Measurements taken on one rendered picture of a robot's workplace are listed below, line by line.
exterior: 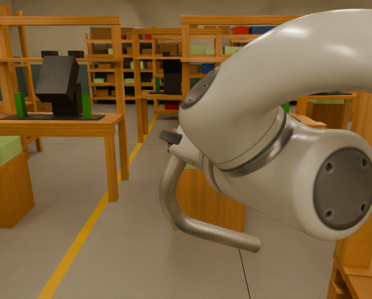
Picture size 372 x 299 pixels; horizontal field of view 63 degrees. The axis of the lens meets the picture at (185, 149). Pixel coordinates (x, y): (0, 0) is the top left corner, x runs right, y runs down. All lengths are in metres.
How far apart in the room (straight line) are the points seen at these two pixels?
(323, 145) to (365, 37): 0.07
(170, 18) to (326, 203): 10.41
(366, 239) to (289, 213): 0.99
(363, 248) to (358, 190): 0.98
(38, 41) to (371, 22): 11.59
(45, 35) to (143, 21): 3.29
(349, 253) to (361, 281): 0.09
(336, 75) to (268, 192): 0.10
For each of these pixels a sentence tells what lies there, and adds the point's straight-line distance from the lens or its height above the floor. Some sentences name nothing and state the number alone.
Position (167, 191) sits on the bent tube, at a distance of 0.51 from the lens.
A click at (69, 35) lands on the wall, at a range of 11.30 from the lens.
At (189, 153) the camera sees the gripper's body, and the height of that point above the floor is 1.47.
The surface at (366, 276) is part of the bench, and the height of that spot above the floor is 0.88.
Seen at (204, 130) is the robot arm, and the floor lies 1.53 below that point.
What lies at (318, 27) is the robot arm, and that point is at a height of 1.60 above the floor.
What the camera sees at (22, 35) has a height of 1.85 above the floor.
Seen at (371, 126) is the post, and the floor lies 1.38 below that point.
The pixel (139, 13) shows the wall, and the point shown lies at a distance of 10.72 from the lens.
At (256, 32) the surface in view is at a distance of 7.56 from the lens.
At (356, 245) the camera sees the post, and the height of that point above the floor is 0.96.
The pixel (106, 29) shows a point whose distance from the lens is 10.89.
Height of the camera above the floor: 1.58
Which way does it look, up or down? 18 degrees down
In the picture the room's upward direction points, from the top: straight up
